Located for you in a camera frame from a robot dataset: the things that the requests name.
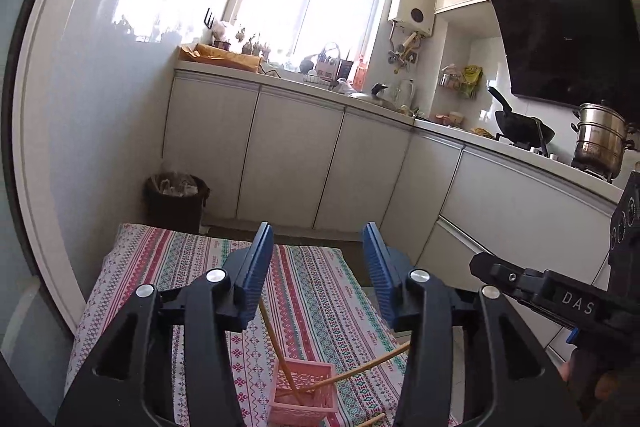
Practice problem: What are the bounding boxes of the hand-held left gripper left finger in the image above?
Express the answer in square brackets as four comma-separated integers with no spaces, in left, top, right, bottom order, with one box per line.
[55,222,275,427]

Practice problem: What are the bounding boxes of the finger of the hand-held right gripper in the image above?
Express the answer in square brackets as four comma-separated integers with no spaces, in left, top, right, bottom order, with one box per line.
[469,251,551,304]

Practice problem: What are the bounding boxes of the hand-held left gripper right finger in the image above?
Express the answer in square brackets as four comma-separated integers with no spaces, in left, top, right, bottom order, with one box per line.
[361,222,586,427]

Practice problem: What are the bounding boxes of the pink plastic basket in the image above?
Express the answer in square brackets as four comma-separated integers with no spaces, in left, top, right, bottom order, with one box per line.
[266,358,338,426]

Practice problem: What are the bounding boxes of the person's right hand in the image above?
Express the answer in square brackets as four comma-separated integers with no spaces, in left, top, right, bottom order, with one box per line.
[559,352,640,427]

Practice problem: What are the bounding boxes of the patterned woven tablecloth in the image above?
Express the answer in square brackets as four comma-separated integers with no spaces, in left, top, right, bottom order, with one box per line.
[65,223,461,427]

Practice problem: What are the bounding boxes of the white lower cabinets under stove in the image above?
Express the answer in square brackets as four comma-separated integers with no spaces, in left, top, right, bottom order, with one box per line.
[380,127,626,358]

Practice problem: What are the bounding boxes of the black trash bin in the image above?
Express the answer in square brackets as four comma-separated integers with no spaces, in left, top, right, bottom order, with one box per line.
[145,174,211,235]

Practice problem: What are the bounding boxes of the white lower cabinets under window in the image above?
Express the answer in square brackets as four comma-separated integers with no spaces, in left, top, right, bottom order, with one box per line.
[162,69,416,233]

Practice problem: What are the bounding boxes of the gas stove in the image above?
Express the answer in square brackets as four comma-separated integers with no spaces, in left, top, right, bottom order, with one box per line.
[495,132,621,184]

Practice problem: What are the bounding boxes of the black wok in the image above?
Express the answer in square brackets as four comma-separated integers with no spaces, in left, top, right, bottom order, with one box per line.
[487,86,556,146]

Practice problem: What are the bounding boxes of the stainless steel steamer pot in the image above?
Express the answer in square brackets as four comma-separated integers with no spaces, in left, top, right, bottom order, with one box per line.
[571,101,638,175]

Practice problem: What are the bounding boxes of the small bowls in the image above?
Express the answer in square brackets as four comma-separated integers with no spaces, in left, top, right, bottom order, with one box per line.
[432,111,466,128]

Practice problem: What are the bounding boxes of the white electric kettle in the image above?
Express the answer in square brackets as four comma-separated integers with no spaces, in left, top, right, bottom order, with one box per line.
[395,79,417,108]

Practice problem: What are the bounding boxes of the yellow hanging bag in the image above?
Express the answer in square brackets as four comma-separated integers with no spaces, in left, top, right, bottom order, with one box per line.
[460,66,483,98]

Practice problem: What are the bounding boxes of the pink utensil caddy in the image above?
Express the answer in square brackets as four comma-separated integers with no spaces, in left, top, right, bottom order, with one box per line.
[316,43,353,80]

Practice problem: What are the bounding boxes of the yellow paper bags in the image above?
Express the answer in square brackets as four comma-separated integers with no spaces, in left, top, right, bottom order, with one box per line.
[180,43,263,72]

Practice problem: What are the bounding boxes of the water heater pipes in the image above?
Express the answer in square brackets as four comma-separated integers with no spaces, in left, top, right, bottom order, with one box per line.
[387,32,421,75]

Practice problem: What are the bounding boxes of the row of small windowsill figurines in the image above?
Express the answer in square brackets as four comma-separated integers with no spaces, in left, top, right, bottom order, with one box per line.
[235,24,273,56]

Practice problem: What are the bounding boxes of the black range hood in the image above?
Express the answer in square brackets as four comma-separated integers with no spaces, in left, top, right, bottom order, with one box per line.
[487,0,640,110]

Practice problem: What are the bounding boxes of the white wall water heater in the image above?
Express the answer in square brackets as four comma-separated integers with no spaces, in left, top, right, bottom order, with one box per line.
[387,0,437,38]

